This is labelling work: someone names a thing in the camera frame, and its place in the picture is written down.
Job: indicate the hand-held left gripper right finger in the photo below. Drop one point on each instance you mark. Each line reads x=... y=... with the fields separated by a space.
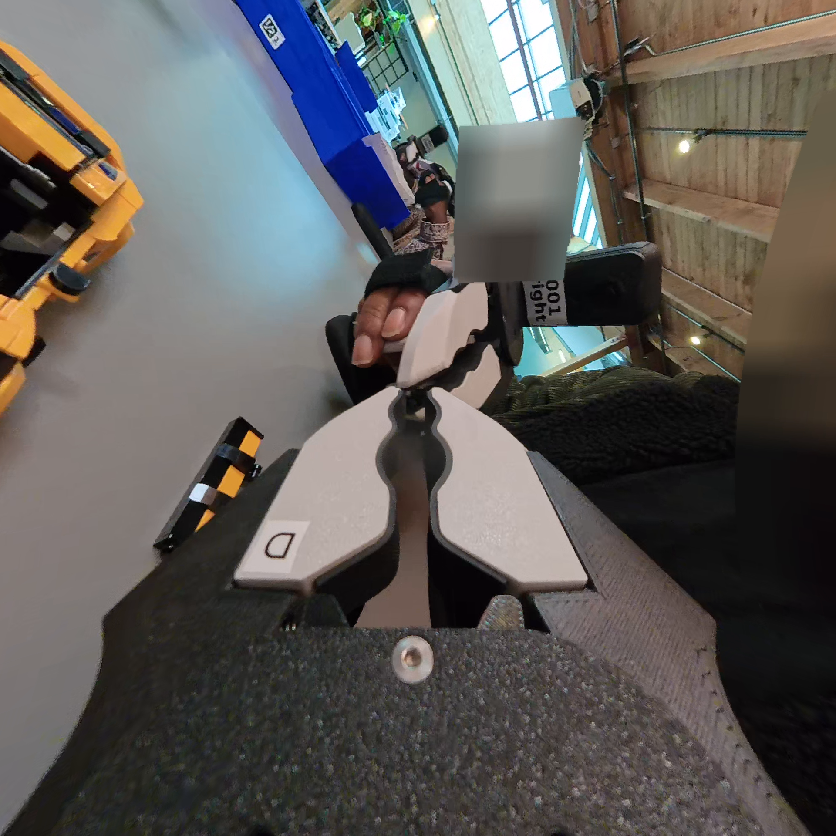
x=503 y=509

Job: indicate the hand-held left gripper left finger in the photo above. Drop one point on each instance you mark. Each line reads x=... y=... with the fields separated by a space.
x=320 y=496

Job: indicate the yellow lego car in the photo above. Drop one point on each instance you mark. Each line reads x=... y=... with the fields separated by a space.
x=39 y=163

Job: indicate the stacked blue plastic bins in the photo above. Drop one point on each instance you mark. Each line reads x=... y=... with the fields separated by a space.
x=313 y=78

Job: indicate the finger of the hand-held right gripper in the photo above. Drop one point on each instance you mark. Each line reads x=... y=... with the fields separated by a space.
x=483 y=375
x=437 y=333

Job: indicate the white ceiling device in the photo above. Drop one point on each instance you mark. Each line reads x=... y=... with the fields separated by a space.
x=578 y=95

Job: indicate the green potted plant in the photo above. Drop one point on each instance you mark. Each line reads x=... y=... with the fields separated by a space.
x=392 y=23

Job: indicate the person's right hand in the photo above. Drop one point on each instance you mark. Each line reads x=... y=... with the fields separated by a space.
x=379 y=320

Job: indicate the person's dark clothing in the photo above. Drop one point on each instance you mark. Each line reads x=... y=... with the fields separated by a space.
x=653 y=522

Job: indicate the white packing paper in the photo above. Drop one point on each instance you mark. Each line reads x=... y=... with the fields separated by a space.
x=385 y=163

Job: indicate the black and yellow lego strip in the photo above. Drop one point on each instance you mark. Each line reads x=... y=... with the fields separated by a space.
x=225 y=480

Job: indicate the black lego wedge piece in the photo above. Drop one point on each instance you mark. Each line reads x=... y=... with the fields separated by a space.
x=415 y=405

